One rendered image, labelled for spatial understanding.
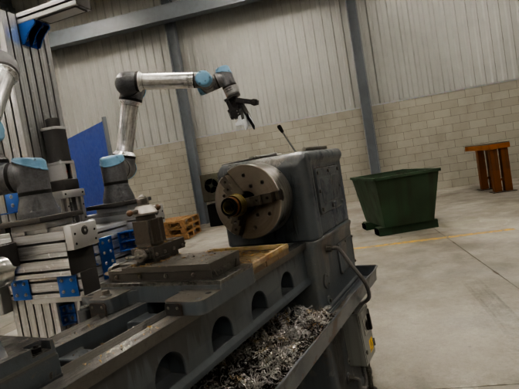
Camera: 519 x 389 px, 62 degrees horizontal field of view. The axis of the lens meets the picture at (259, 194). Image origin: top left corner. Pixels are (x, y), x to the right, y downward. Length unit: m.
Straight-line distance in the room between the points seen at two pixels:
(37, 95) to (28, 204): 0.58
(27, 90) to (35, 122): 0.14
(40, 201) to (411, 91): 10.94
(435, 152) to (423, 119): 0.90
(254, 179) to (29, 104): 1.02
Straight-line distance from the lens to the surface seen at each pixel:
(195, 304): 1.13
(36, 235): 1.79
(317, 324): 1.73
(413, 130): 11.95
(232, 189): 1.75
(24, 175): 1.81
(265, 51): 12.32
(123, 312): 1.32
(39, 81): 2.21
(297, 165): 1.85
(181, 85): 2.17
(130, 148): 2.33
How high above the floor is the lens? 1.20
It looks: 3 degrees down
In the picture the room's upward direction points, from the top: 9 degrees counter-clockwise
